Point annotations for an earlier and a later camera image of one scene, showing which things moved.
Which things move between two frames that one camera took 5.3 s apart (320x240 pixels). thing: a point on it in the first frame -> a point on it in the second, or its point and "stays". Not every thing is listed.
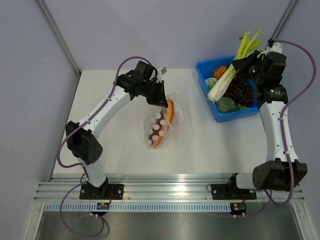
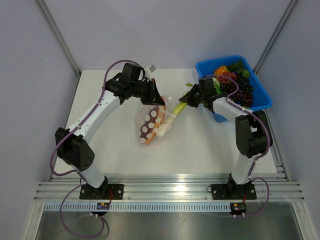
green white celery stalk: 246,45 -> 165,127
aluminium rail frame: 156,188 stays
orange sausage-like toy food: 161,124 -> 153,119
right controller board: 237,208 stays
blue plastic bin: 205,69 stays
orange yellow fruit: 219,71 stays
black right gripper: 242,66 -> 188,98
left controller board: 102,205 stays
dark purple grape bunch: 239,90 stays
